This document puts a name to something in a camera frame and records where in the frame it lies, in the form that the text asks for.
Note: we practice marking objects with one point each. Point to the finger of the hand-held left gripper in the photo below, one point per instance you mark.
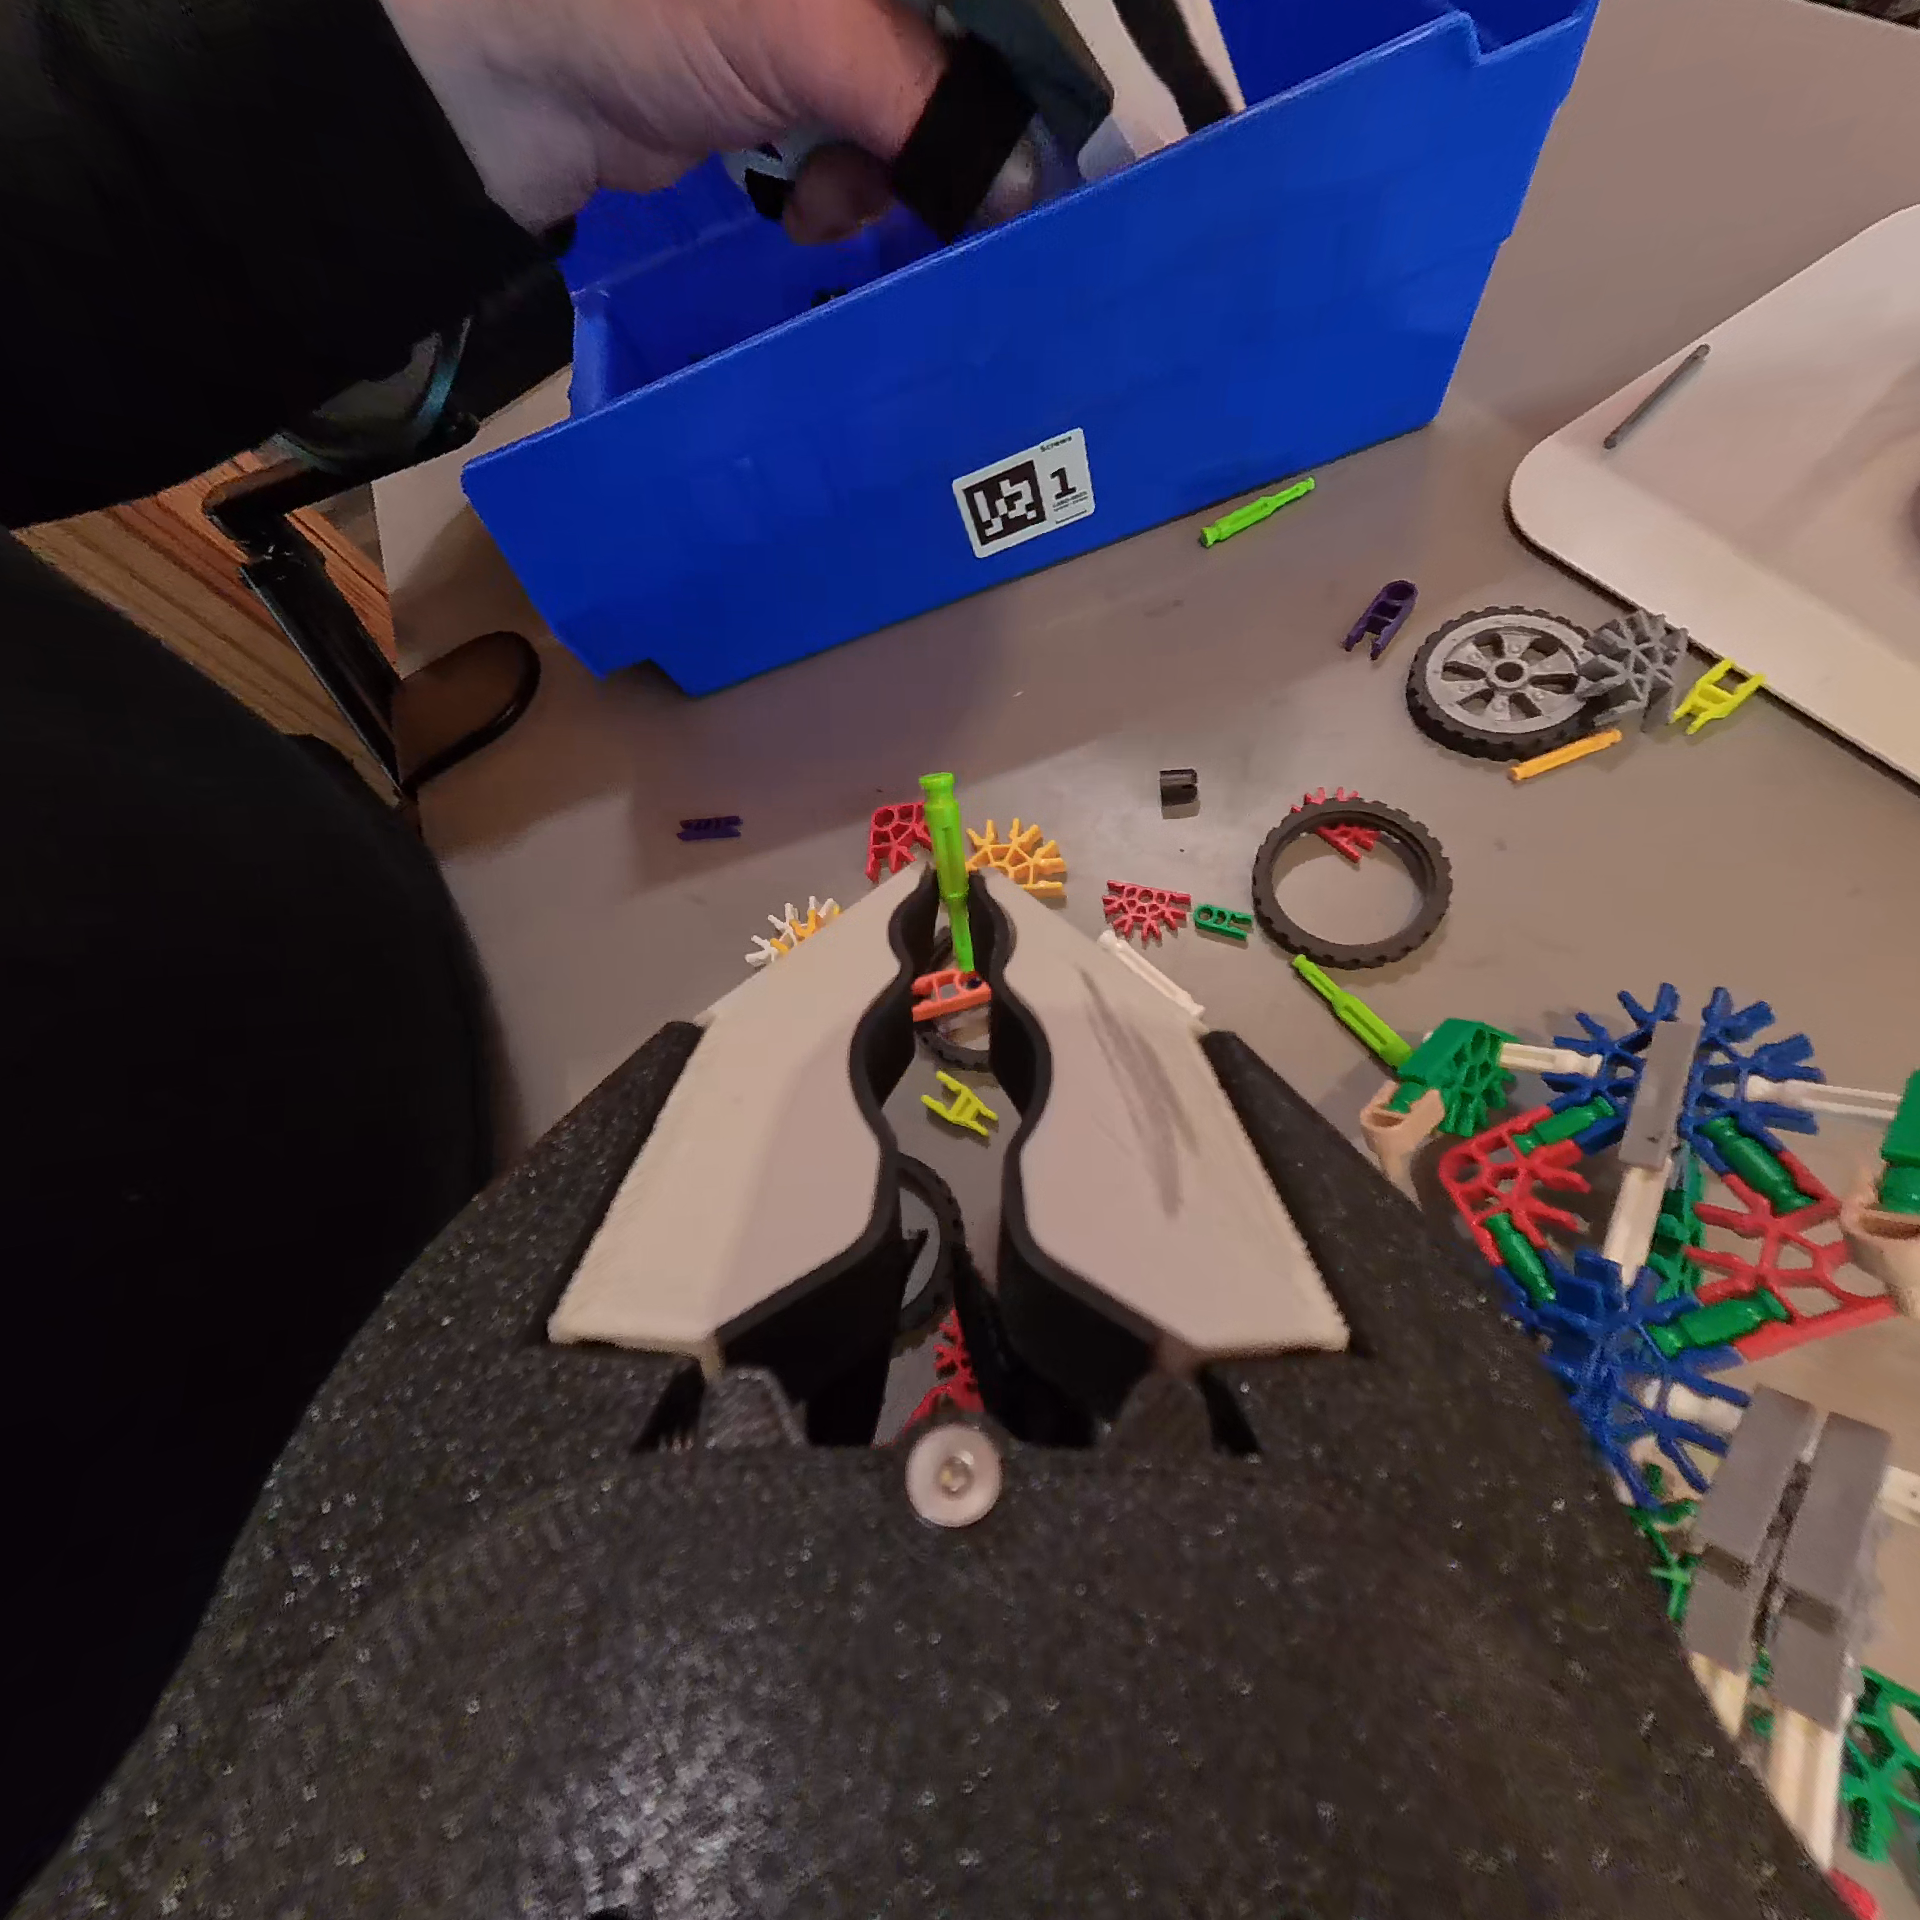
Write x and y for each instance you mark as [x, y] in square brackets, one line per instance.
[1133, 61]
[1212, 61]

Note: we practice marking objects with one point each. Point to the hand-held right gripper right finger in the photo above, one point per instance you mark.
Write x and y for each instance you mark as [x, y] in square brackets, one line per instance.
[1171, 1185]

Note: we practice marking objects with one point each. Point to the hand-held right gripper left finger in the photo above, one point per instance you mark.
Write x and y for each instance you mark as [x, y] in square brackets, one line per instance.
[732, 1185]

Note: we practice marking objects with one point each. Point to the blue bin with square tag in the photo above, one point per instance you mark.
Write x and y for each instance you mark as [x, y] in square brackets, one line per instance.
[1201, 329]

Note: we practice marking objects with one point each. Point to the light green rod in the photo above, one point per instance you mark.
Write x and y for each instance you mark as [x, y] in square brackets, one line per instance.
[945, 858]
[1349, 1008]
[1256, 512]

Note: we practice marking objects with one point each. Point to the multicolour construction toy model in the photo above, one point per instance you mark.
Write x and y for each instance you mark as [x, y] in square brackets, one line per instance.
[1647, 1200]

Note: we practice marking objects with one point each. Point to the person's left forearm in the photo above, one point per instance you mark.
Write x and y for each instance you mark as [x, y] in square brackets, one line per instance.
[225, 225]

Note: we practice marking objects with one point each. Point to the person's left hand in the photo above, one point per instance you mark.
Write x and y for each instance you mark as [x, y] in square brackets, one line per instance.
[643, 90]

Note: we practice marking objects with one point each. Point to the black tyre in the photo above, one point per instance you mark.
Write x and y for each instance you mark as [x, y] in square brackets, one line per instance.
[955, 1048]
[938, 1200]
[1276, 900]

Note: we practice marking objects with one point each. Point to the white rod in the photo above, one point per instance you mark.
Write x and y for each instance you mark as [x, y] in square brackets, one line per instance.
[1153, 975]

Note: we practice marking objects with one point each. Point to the white snowflake connector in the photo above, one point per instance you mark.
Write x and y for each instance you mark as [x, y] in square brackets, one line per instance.
[774, 942]

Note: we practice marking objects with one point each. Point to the orange sun connector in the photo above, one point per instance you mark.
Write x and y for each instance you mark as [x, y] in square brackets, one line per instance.
[810, 920]

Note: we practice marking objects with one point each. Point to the small purple connector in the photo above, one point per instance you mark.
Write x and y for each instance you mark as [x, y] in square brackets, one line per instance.
[712, 828]

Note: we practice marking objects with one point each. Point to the yellow sun connector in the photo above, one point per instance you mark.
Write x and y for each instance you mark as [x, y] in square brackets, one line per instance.
[1019, 858]

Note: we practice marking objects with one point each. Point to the small black spacer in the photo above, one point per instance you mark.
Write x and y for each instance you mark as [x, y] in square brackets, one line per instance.
[1176, 793]

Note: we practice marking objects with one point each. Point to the small red connector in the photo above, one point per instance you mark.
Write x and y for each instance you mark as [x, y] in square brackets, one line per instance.
[1334, 828]

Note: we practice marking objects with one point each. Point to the orange rod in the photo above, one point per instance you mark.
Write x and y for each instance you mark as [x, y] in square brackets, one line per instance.
[1567, 756]

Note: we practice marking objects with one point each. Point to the grey spoked wheel with tyre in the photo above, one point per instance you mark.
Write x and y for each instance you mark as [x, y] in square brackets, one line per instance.
[1500, 681]

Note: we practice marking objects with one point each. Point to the black metal chair base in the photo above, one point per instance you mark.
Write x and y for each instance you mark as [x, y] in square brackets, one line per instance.
[330, 630]

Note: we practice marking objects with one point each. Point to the grey connector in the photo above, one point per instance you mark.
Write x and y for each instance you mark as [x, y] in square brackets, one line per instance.
[1638, 665]

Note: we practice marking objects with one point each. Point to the yellow-green connector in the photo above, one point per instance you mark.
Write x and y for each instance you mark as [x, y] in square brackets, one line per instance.
[1720, 695]

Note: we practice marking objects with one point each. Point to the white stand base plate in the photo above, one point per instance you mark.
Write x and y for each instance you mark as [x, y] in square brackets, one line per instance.
[1723, 493]

